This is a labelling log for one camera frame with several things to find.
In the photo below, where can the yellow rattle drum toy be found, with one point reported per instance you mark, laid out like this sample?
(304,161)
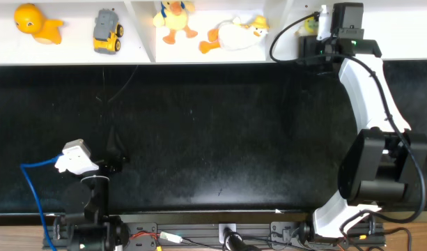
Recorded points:
(310,25)

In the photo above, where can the yellow plush duck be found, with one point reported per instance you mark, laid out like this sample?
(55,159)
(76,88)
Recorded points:
(175,19)

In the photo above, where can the yellow rubber duck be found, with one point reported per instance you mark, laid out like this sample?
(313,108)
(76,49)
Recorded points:
(32,24)

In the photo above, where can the grey and yellow toy truck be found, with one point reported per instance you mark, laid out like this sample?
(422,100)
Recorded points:
(107,33)

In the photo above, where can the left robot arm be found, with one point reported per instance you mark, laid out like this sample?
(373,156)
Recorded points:
(91,209)

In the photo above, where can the white plush goose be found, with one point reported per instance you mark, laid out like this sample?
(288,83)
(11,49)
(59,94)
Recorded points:
(235,36)

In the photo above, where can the white shelf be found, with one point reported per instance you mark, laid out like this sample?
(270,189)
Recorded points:
(213,52)

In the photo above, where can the mounting rail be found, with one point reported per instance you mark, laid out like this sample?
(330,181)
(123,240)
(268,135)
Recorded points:
(199,235)

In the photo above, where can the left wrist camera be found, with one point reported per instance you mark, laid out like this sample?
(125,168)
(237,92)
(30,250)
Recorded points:
(75,158)

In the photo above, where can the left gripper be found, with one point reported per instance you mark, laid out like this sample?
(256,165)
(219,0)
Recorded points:
(112,164)

